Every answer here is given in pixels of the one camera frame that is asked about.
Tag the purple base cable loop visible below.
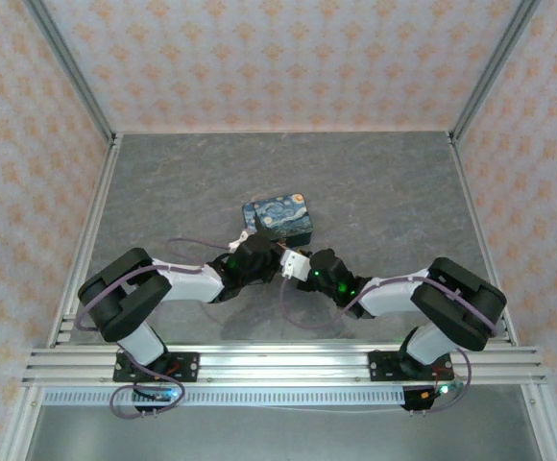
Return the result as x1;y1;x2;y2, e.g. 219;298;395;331
424;346;475;415
109;373;187;420

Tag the aluminium upright frame post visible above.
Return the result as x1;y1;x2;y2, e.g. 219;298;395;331
22;0;118;141
449;0;543;141

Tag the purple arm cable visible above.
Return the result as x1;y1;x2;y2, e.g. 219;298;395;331
278;272;499;338
76;236;235;333

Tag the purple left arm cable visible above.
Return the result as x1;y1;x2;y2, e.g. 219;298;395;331
76;236;235;333

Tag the black controller board with LED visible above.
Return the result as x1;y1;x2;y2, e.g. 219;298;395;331
401;380;468;415
133;385;184;415

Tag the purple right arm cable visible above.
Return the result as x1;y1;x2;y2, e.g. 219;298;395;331
278;272;499;338

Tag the aluminium frame leg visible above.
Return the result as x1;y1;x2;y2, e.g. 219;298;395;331
521;383;557;461
0;383;45;461

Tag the starry night print box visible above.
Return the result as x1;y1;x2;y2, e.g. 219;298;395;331
241;192;316;247

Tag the white slotted cable duct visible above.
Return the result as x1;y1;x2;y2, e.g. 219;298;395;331
41;387;408;408

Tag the aluminium table side rail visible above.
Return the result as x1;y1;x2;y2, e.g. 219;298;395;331
46;133;125;348
447;133;521;348

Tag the aluminium cross rail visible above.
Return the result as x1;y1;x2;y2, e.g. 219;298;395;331
20;340;549;386

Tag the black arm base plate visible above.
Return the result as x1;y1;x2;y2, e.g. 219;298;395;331
368;350;456;384
112;351;201;384

